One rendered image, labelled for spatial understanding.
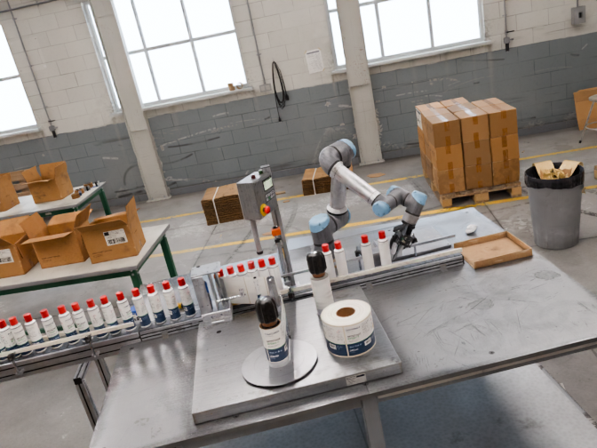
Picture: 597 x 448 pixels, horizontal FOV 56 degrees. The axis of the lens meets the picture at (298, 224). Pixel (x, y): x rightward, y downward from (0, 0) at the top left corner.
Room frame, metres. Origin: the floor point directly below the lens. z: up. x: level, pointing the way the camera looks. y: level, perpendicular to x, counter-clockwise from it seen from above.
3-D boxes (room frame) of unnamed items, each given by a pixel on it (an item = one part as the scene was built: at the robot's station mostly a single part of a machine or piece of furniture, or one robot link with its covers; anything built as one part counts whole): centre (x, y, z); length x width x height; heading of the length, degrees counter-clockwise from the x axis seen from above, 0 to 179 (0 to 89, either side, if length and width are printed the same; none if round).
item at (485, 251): (2.59, -0.94, 0.85); 0.30 x 0.26 x 0.04; 93
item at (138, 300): (2.48, 0.84, 0.98); 0.05 x 0.05 x 0.20
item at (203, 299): (2.41, 0.47, 1.01); 0.14 x 0.13 x 0.26; 93
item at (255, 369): (1.92, 0.19, 0.89); 0.31 x 0.31 x 0.01
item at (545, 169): (4.22, -2.13, 0.50); 0.42 x 0.41 x 0.28; 82
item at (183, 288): (2.50, 0.61, 0.98); 0.05 x 0.05 x 0.20
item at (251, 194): (2.61, 0.16, 1.38); 0.17 x 0.10 x 0.19; 148
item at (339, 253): (2.54, -0.17, 0.98); 0.05 x 0.05 x 0.20
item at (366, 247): (2.55, -0.31, 0.98); 0.05 x 0.05 x 0.20
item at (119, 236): (3.93, 1.34, 0.97); 0.51 x 0.39 x 0.37; 177
